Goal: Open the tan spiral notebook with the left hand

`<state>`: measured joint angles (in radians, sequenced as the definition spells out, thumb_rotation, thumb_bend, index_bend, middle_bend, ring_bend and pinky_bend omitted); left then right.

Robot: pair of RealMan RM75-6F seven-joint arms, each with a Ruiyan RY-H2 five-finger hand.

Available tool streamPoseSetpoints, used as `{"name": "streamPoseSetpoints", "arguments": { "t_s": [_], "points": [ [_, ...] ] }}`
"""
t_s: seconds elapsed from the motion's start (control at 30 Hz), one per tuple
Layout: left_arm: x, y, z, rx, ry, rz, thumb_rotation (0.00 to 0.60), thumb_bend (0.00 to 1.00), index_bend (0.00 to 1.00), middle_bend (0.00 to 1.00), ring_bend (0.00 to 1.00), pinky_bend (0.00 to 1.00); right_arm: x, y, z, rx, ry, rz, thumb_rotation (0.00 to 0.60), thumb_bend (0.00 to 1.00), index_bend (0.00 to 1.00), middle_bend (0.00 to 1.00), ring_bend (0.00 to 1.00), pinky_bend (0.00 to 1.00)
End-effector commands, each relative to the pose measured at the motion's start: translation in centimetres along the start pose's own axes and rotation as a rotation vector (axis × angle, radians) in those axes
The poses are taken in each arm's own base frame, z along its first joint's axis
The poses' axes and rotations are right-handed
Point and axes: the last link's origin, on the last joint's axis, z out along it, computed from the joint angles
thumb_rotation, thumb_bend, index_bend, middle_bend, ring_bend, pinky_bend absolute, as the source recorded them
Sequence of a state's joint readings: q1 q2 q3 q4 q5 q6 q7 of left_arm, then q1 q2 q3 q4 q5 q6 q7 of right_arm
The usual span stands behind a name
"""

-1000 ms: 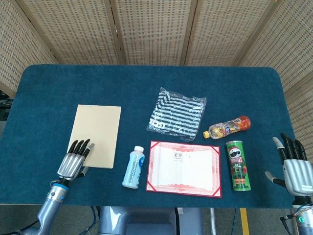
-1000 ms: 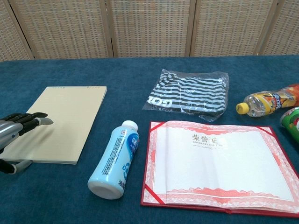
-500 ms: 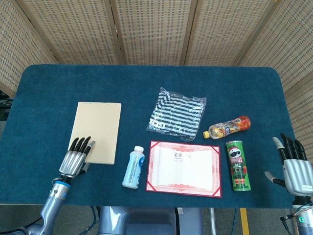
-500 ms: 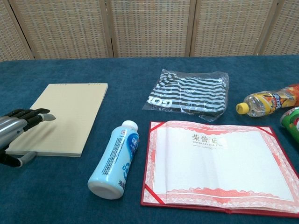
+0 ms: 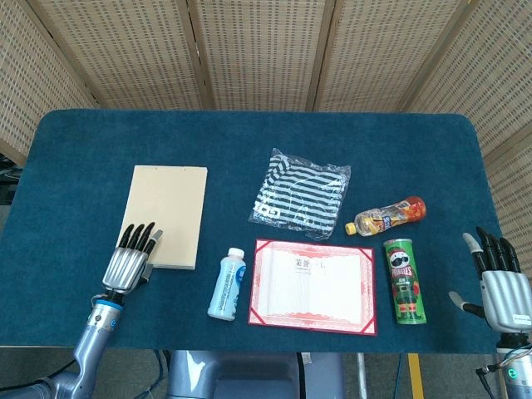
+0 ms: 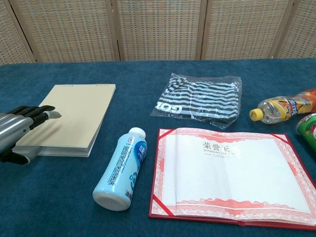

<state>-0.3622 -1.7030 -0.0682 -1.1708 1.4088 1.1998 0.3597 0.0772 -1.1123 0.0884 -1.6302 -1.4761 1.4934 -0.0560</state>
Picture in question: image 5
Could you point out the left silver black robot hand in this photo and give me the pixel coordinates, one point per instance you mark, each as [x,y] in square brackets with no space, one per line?
[124,270]

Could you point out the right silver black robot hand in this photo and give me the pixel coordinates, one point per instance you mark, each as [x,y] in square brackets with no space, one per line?
[505,291]

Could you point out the beige notebook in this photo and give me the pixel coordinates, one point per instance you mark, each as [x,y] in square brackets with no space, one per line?
[174,208]

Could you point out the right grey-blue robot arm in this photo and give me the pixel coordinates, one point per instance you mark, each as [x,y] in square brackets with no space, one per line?
[517,374]

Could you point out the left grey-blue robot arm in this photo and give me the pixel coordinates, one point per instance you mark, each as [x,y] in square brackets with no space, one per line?
[89,345]

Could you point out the dark blue tablecloth-covered table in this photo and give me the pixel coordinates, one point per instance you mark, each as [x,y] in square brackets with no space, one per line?
[124,137]

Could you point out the red bordered certificate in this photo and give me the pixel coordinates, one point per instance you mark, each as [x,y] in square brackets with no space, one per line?
[311,287]

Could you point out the green Pringles can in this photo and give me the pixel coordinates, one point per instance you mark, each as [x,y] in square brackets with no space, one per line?
[405,282]

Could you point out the light blue milk drink bottle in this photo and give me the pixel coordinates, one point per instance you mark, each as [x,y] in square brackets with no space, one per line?
[226,287]

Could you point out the yellow floor tape strip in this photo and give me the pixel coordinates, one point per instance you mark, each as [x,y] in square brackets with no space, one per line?
[415,376]

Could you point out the yellow-capped iced tea bottle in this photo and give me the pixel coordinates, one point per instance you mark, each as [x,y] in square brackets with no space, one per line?
[382,218]

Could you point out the dark equipment behind table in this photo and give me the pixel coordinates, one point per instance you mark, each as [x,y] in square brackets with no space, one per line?
[7,183]

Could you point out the grey-blue robot torso base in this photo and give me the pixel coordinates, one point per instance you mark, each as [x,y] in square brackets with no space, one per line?
[249,374]

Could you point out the grey metal table leg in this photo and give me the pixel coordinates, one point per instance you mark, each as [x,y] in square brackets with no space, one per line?
[362,376]

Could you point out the striped garment in plastic bag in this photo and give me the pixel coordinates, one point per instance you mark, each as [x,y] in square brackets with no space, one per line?
[299,195]

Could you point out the woven bamboo folding screen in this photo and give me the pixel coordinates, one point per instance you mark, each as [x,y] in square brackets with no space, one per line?
[257,54]

